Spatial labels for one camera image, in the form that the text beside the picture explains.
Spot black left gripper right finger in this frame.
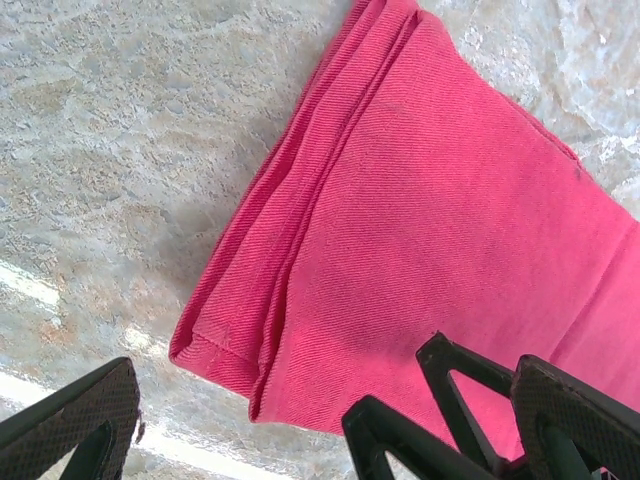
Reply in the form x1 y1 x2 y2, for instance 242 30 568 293
511 353 640 480

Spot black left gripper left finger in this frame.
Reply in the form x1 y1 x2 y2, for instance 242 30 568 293
0 356 142 480

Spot pink long pants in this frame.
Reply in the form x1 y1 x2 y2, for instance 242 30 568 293
168 0 640 464

